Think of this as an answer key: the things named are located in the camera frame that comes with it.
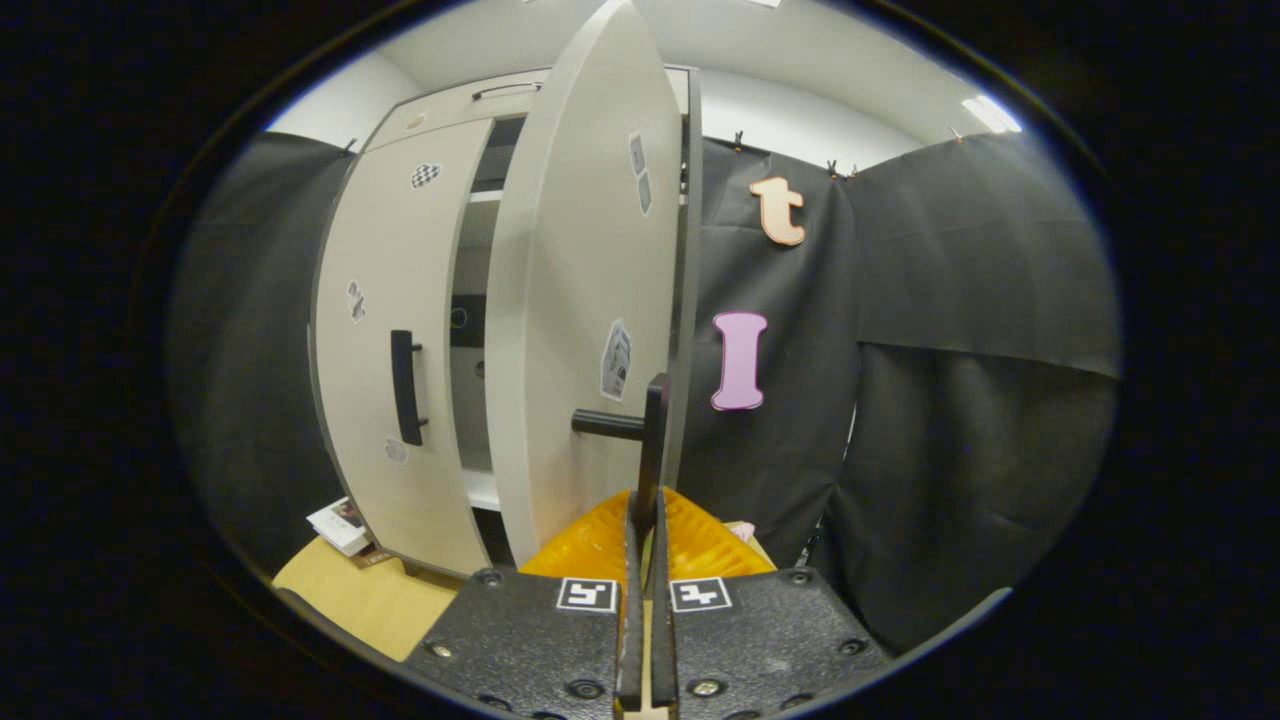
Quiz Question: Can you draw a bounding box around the grey double-door shoe cabinet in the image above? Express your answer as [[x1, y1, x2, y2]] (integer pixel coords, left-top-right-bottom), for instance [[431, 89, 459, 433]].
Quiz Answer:
[[362, 65, 703, 581]]

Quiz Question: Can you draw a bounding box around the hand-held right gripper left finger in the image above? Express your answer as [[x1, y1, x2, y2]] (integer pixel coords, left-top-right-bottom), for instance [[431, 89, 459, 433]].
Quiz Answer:
[[400, 488, 646, 720]]

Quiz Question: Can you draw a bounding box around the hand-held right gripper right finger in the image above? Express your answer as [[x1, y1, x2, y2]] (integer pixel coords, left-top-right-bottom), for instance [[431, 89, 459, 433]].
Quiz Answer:
[[650, 488, 896, 720]]

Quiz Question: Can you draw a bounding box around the white printed box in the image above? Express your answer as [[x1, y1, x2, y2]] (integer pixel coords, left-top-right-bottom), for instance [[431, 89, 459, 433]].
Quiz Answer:
[[306, 497, 373, 557]]

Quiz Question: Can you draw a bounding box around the grey shoe cabinet door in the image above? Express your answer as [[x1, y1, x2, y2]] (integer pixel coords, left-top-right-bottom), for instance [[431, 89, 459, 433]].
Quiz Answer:
[[483, 0, 691, 566], [310, 118, 496, 579]]

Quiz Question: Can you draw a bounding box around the grey cabinet drawer front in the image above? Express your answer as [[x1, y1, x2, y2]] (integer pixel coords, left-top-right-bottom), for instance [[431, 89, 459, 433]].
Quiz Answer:
[[365, 68, 691, 153]]

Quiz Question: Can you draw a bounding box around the black door handle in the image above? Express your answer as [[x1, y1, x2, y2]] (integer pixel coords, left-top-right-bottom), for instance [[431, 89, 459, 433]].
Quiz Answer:
[[390, 329, 429, 447], [572, 373, 669, 531]]

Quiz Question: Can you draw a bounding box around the ceiling light panel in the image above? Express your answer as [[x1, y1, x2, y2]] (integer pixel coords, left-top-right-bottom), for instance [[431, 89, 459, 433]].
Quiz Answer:
[[962, 95, 1023, 134]]

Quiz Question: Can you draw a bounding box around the black backdrop cloth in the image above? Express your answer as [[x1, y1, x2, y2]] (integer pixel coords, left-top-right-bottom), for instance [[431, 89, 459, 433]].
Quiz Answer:
[[165, 130, 1123, 656]]

